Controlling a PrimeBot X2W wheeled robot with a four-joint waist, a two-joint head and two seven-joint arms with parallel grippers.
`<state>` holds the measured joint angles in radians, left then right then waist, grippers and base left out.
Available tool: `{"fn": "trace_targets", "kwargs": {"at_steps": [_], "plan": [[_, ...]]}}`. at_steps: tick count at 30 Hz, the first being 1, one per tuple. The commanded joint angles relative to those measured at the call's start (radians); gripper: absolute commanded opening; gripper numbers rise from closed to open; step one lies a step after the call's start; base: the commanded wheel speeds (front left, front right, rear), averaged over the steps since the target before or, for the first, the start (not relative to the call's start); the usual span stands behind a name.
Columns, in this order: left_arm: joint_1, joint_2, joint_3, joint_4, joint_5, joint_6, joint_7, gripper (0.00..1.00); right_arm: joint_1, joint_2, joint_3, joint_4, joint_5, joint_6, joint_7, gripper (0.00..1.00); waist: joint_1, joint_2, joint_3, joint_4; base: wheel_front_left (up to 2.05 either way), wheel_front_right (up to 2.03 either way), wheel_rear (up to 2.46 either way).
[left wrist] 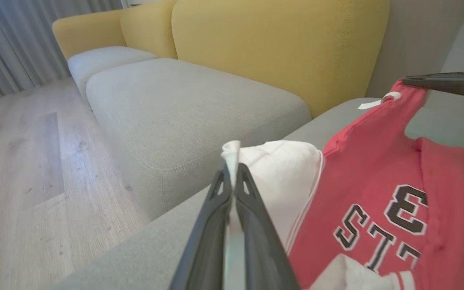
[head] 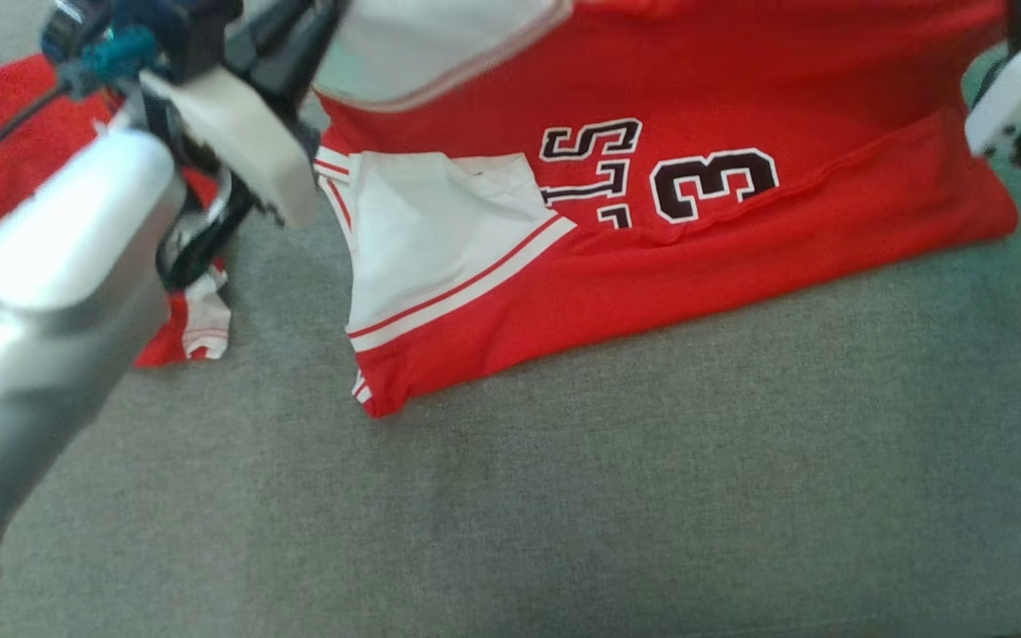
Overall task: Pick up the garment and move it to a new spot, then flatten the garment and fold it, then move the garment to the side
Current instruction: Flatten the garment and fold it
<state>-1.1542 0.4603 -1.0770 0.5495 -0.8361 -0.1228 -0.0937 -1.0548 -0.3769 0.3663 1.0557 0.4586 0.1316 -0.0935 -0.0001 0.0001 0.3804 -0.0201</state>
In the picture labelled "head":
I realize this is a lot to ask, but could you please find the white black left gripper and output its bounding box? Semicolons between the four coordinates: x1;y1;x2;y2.
138;0;354;230

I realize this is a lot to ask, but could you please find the red white numbered jersey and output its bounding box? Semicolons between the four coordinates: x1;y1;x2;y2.
311;0;1021;419

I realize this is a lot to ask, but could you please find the red garment with white trim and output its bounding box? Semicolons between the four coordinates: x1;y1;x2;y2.
0;53;232;369

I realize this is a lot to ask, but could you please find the black cable with teal connector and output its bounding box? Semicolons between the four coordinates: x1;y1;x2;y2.
0;25;159;191

